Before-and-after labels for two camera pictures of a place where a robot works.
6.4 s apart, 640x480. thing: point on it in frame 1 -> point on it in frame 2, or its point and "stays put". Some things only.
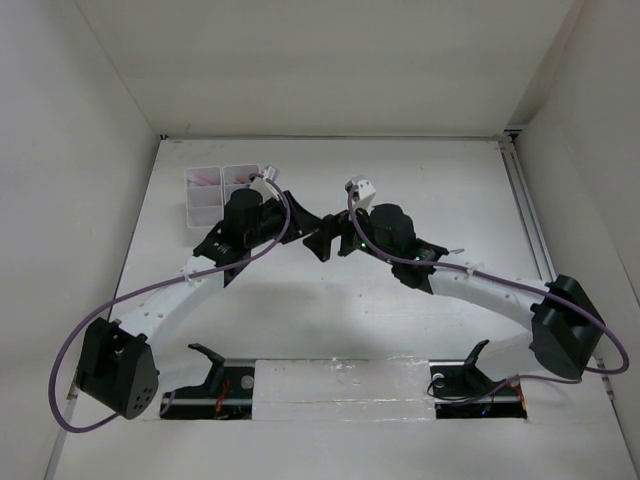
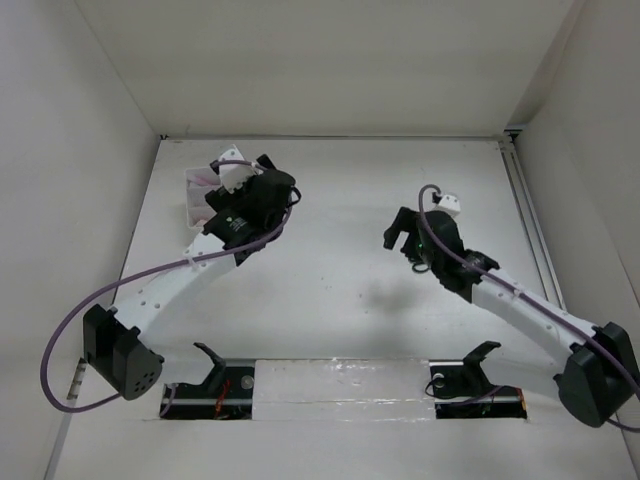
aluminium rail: x=513 y=161 stays put
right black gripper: x=332 y=226 -> x=405 y=221
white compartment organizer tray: x=208 y=190 stays put
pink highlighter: x=204 y=178 stays put
